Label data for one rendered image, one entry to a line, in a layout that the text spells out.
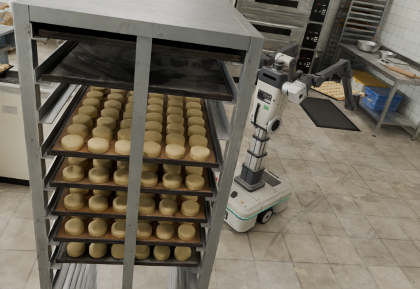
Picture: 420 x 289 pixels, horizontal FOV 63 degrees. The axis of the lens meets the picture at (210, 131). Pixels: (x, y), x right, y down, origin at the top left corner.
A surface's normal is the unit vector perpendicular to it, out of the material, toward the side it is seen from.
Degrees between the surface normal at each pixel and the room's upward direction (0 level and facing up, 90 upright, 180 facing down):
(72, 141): 0
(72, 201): 0
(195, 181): 0
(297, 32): 90
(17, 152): 90
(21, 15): 90
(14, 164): 90
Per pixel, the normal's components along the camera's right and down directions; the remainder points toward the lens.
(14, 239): 0.15, -0.88
